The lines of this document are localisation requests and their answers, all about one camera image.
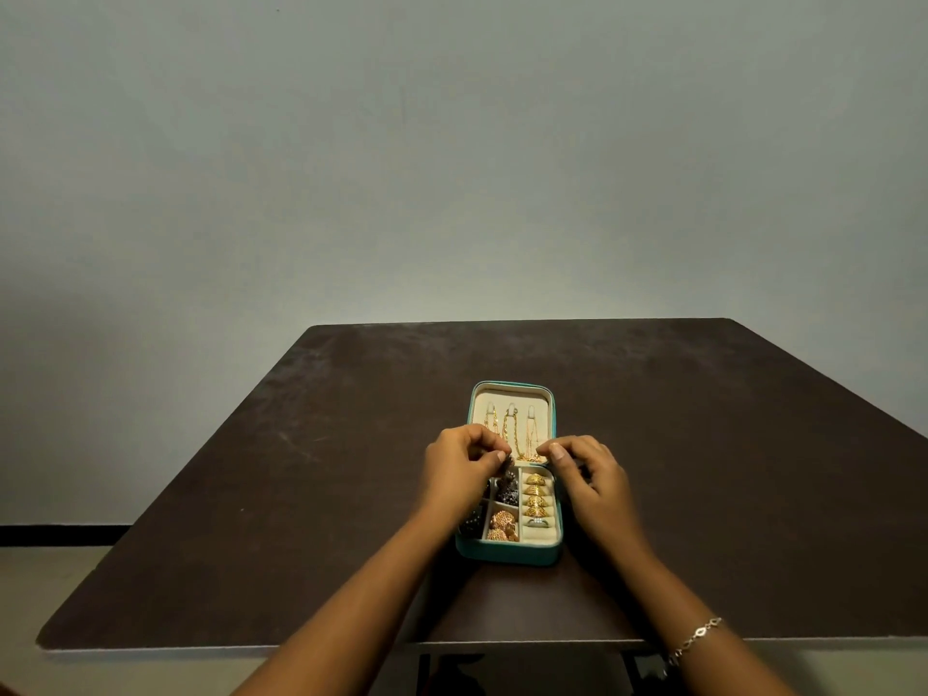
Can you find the person's right hand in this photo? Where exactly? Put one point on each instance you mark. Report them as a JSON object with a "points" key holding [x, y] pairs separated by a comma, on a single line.
{"points": [[598, 500]]}

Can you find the person's left hand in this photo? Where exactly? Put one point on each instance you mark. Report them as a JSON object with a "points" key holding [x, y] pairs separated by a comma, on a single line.
{"points": [[453, 478]]}

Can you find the person's right thumb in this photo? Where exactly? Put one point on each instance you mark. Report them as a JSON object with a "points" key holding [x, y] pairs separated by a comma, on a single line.
{"points": [[564, 472]]}

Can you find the person's left thumb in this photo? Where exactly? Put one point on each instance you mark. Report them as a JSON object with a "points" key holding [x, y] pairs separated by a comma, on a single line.
{"points": [[491, 465]]}

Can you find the person's right forearm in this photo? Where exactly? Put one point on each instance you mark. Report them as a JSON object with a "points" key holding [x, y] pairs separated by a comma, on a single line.
{"points": [[681, 616]]}

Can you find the person's left forearm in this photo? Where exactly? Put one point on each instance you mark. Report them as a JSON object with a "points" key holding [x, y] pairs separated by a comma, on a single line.
{"points": [[348, 616]]}

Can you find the black beaded earring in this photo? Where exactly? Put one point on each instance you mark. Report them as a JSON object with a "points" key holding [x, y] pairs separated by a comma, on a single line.
{"points": [[507, 494], [510, 468], [475, 520]]}

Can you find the gold jhumka earring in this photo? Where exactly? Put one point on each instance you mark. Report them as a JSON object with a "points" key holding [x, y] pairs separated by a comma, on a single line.
{"points": [[501, 518], [497, 534]]}

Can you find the teal open jewelry box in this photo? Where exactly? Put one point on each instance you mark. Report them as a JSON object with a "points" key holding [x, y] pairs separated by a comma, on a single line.
{"points": [[507, 555]]}

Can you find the black table leg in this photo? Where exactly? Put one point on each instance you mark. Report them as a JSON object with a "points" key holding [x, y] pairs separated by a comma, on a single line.
{"points": [[632, 675], [424, 675]]}

